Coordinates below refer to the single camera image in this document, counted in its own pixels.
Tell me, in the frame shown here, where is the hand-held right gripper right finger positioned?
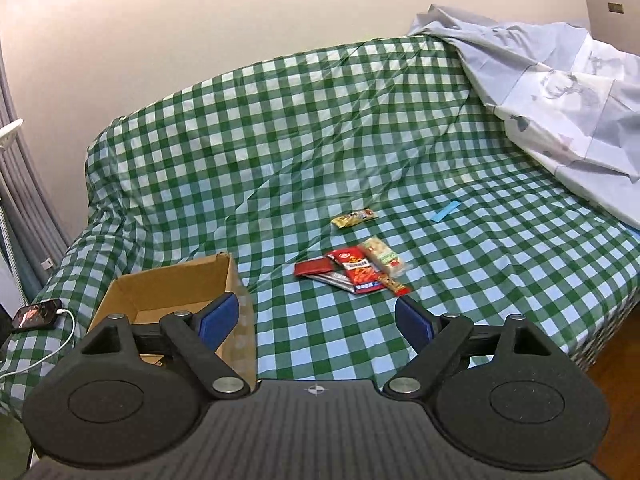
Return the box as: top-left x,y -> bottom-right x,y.
382,295 -> 568,402

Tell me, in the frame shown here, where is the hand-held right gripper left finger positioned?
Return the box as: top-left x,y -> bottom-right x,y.
75,292 -> 252,402

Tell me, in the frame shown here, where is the peanut nougat candy red-ended wrapper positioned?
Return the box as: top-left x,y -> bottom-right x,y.
377,272 -> 412,297

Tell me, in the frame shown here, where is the brown cardboard box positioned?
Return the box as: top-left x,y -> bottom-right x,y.
87,252 -> 259,387

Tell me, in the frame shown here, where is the red snack bag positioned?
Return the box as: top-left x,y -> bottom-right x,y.
327,247 -> 386,295

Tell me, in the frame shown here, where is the white green snack packet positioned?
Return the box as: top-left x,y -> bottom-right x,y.
359,236 -> 412,277

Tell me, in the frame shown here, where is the silver grey flat packet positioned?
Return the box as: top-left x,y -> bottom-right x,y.
312,271 -> 358,292

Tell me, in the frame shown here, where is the flat dark red packet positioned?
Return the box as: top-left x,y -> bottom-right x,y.
294,259 -> 333,277

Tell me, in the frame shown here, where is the light blue paper strip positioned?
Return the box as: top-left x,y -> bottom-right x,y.
431,201 -> 462,222

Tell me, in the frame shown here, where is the yellow snack packet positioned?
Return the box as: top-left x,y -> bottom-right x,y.
332,208 -> 376,229

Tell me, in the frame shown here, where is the black smartphone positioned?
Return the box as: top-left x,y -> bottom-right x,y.
11,299 -> 65,332

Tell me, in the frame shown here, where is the green checked bedsheet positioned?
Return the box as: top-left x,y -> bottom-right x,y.
0,37 -> 640,416

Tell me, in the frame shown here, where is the grey curtain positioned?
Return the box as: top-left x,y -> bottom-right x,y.
0,50 -> 71,313

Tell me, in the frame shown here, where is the white lamp head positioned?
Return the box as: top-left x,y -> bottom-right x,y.
0,118 -> 24,154

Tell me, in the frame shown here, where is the white charging cable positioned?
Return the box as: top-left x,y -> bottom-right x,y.
0,308 -> 76,381

